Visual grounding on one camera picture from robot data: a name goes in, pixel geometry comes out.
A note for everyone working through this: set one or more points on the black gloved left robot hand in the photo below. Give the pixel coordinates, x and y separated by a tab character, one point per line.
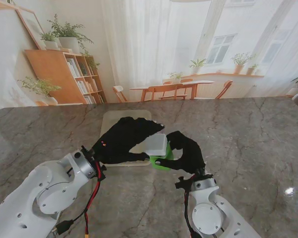
129	141

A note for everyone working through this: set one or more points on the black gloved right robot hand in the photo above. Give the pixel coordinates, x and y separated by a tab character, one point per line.
188	156

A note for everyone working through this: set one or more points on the green square jar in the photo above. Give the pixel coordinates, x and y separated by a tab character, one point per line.
164	163

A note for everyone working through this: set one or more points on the white square jar lid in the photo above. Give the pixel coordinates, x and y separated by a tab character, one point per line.
157	145

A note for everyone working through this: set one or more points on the cream baking tray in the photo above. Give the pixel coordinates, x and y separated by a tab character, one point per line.
109	121

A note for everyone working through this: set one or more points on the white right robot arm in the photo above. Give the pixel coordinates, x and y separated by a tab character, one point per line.
211	210

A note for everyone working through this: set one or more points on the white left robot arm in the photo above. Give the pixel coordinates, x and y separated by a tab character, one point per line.
39	196

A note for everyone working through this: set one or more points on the printed room backdrop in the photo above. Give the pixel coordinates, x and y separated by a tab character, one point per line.
149	49

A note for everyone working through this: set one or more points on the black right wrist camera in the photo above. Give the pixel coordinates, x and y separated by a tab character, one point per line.
182	183

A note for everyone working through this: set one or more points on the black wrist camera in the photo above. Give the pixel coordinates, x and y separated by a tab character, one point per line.
182	183
103	172

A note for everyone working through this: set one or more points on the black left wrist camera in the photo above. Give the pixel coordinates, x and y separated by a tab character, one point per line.
103	172

